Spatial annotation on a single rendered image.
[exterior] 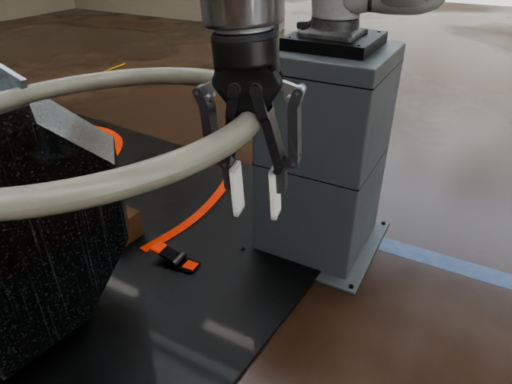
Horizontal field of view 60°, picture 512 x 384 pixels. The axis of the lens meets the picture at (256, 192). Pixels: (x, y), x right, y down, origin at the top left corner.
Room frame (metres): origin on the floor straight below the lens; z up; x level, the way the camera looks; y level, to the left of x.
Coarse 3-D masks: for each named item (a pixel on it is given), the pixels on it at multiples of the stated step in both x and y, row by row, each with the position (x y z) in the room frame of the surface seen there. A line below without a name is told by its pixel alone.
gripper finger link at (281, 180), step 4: (284, 160) 0.48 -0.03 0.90; (284, 164) 0.48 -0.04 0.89; (284, 168) 0.48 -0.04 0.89; (288, 168) 0.48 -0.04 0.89; (284, 172) 0.48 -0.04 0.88; (276, 176) 0.48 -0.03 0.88; (280, 176) 0.48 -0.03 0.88; (284, 176) 0.48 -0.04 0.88; (276, 180) 0.48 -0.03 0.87; (280, 180) 0.48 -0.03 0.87; (284, 180) 0.48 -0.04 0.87; (276, 184) 0.48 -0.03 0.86; (280, 184) 0.48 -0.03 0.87; (284, 184) 0.48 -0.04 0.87; (280, 188) 0.48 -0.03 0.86; (284, 188) 0.48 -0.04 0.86; (280, 192) 0.48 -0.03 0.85; (284, 192) 0.48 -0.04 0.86
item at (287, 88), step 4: (284, 80) 0.49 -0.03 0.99; (284, 84) 0.49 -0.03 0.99; (288, 84) 0.49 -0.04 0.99; (292, 84) 0.49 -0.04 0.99; (280, 88) 0.49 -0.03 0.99; (284, 88) 0.49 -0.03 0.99; (288, 88) 0.48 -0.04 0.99; (292, 88) 0.48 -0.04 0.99; (304, 88) 0.49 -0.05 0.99; (284, 92) 0.49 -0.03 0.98; (288, 92) 0.48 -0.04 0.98; (304, 92) 0.48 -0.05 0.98; (284, 96) 0.49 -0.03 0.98; (288, 96) 0.48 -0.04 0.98; (288, 100) 0.48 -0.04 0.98
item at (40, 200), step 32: (0, 96) 0.68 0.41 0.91; (32, 96) 0.71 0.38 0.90; (224, 128) 0.44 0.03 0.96; (256, 128) 0.47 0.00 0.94; (160, 160) 0.37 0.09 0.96; (192, 160) 0.38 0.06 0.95; (0, 192) 0.32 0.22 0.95; (32, 192) 0.32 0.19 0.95; (64, 192) 0.33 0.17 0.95; (96, 192) 0.33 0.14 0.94; (128, 192) 0.34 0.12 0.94
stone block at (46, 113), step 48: (0, 144) 0.91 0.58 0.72; (48, 144) 1.00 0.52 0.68; (96, 144) 1.15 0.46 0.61; (0, 240) 0.86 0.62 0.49; (48, 240) 0.95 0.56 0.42; (96, 240) 1.06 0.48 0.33; (0, 288) 0.82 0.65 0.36; (48, 288) 0.91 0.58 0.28; (96, 288) 1.03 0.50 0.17; (0, 336) 0.79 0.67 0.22; (48, 336) 0.88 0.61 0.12
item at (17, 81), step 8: (0, 64) 0.75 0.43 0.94; (0, 72) 0.74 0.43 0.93; (8, 72) 0.73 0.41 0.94; (16, 72) 0.73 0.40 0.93; (0, 80) 0.74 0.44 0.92; (8, 80) 0.73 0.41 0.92; (16, 80) 0.72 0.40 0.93; (24, 80) 0.72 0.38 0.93; (0, 88) 0.74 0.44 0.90; (8, 88) 0.73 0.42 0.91; (24, 104) 0.72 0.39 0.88; (0, 112) 0.68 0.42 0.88
